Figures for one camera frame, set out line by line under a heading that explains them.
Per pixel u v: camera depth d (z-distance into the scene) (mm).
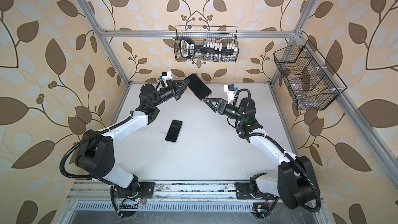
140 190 737
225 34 911
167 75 735
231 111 663
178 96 708
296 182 407
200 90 695
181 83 722
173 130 938
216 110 640
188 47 836
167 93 680
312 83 732
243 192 733
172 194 738
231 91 690
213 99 654
